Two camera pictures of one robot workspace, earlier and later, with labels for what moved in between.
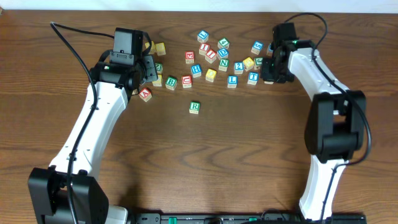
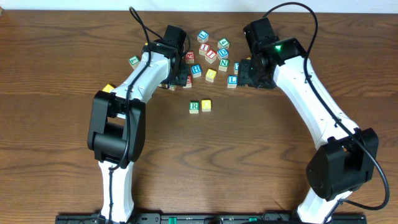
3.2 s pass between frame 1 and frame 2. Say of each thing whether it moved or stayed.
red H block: stayed
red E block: stayed
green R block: stayed
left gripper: moved
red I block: stayed
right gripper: moved
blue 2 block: stayed
